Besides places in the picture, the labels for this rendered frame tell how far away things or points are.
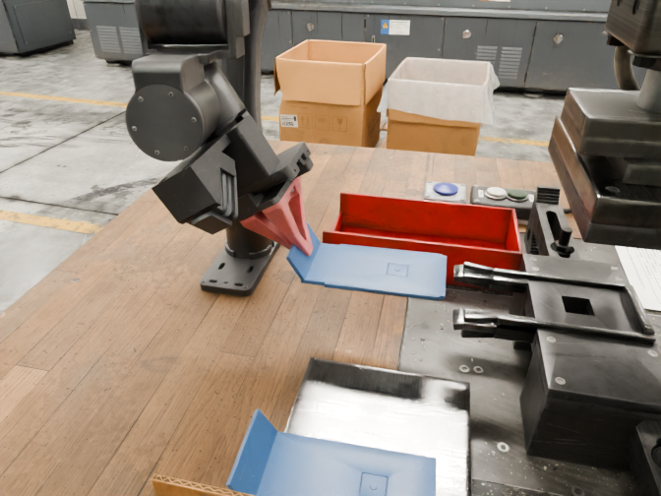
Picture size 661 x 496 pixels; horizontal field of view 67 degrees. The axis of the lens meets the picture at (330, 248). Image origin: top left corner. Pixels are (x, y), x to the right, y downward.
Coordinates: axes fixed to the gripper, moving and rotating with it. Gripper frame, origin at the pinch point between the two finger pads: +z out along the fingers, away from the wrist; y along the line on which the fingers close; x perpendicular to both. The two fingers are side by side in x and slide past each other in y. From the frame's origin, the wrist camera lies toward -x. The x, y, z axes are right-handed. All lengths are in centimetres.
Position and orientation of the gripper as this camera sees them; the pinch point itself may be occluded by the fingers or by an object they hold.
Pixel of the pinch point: (304, 247)
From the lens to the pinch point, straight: 52.1
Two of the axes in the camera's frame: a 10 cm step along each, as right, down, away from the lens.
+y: 8.3, -3.4, -4.4
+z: 5.1, 7.7, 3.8
